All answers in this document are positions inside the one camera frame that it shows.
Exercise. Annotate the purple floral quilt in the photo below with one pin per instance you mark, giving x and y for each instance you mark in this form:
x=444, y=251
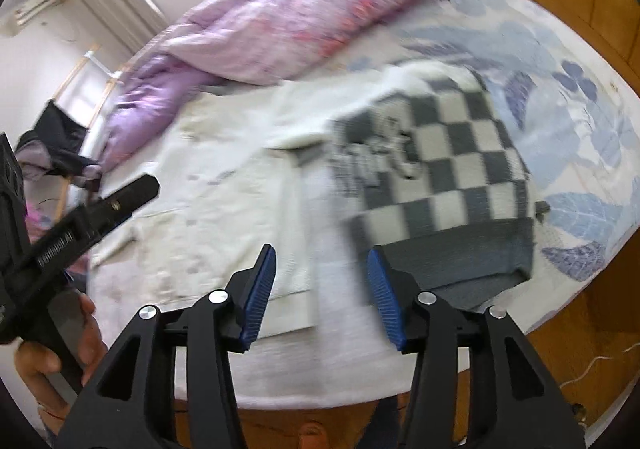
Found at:
x=300, y=14

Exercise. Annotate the person's left hand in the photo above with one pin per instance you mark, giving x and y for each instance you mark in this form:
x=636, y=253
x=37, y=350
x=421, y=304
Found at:
x=35, y=369

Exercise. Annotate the grey white checkered cardigan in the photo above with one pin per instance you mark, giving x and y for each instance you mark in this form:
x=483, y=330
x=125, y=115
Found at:
x=450, y=164

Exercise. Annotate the grey garment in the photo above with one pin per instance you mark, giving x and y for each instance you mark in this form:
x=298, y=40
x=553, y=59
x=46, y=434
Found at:
x=30, y=164

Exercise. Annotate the wooden bar clothes rack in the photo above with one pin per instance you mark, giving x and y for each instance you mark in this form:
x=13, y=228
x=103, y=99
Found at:
x=75, y=74

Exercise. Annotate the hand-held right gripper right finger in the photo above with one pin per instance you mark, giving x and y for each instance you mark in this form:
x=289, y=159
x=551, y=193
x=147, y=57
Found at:
x=387, y=299

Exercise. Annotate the black jacket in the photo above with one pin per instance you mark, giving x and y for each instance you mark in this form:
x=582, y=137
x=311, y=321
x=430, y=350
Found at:
x=55, y=129

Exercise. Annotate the wall air conditioner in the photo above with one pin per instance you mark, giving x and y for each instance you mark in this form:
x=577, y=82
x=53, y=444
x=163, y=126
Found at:
x=35, y=9

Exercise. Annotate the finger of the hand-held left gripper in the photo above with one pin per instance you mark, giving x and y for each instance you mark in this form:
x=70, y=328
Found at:
x=115, y=206

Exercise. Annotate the cream knit garment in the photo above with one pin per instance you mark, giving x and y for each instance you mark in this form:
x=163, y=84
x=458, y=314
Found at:
x=200, y=209

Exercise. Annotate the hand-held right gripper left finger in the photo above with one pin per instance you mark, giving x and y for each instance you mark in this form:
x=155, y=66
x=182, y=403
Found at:
x=257, y=299

